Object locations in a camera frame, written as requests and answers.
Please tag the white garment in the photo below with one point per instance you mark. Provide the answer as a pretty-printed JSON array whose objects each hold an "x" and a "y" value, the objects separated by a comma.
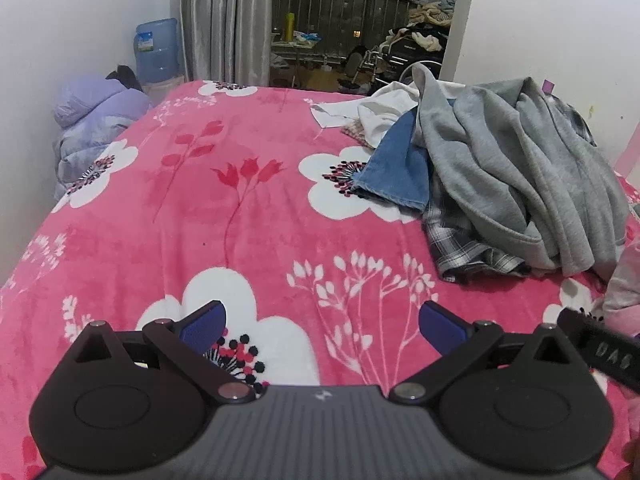
[{"x": 385, "y": 105}]

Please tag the yellow-green bottle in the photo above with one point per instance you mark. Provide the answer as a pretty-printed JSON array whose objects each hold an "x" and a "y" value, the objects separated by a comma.
[{"x": 289, "y": 27}]

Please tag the wheelchair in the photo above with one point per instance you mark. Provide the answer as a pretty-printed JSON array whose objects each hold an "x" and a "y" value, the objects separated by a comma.
[{"x": 400, "y": 55}]

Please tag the metal balcony railing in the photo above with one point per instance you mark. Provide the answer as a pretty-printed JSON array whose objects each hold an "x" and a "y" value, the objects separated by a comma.
[{"x": 350, "y": 15}]

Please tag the dark plaid shirt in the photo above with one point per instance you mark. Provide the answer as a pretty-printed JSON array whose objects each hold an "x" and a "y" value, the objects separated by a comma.
[{"x": 465, "y": 245}]

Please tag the pink floral blanket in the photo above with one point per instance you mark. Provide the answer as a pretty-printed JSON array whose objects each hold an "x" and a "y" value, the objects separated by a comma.
[{"x": 200, "y": 210}]

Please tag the grey curtain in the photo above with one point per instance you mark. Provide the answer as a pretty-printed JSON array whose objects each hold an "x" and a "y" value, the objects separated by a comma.
[{"x": 220, "y": 20}]

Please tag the lavender puffer jacket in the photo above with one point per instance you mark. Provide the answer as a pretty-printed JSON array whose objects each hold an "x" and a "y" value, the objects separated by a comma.
[{"x": 95, "y": 120}]

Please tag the blue jeans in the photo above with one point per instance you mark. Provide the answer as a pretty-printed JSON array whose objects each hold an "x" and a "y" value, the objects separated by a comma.
[{"x": 395, "y": 165}]

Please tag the grey sweatshirt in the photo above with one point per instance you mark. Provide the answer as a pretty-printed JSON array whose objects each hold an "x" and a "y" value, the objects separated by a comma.
[{"x": 520, "y": 170}]

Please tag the pink headboard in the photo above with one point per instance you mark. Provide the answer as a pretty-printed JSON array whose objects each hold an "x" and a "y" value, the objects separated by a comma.
[{"x": 631, "y": 160}]

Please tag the black bag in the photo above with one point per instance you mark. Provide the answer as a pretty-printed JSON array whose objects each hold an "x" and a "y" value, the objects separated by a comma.
[{"x": 125, "y": 77}]

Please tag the pink checked cloth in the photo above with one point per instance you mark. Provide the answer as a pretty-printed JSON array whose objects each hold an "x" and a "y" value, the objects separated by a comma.
[{"x": 356, "y": 132}]

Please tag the white water dispenser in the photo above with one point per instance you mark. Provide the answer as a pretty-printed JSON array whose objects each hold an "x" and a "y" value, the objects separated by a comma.
[{"x": 167, "y": 90}]

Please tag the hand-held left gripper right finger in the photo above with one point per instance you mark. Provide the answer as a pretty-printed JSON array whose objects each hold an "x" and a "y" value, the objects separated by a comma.
[{"x": 442, "y": 330}]

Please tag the blue-white packet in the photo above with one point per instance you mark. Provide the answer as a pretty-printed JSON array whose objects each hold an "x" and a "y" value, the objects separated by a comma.
[{"x": 306, "y": 37}]

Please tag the blue water jug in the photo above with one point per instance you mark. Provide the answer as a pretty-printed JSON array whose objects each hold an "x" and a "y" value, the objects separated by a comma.
[{"x": 157, "y": 47}]

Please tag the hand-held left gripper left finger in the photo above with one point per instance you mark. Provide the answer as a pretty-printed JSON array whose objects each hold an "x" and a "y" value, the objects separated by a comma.
[{"x": 205, "y": 322}]

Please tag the pile of clothes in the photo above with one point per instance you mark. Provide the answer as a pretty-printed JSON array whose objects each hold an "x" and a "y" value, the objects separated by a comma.
[{"x": 430, "y": 15}]

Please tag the small folding table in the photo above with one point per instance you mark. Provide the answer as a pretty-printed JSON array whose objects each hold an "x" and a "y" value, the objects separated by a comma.
[{"x": 295, "y": 52}]

